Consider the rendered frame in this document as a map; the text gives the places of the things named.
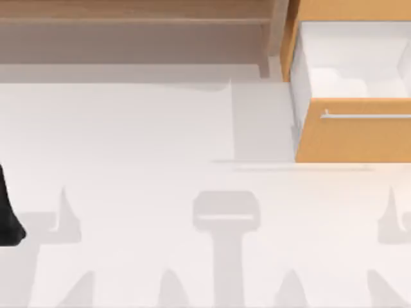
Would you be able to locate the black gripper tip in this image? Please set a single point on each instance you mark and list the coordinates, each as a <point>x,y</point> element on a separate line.
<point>9,224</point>

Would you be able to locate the pale wooden drawer front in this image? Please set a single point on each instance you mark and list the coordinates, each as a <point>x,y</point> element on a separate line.
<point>356,141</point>

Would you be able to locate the wooden open shelf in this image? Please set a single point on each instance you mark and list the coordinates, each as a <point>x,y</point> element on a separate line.
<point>135,38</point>

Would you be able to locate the wooden cabinet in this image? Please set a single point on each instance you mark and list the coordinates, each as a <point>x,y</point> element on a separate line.
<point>290,38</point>

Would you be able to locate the pulled-out white drawer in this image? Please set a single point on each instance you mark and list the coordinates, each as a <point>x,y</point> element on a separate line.
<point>350,61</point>

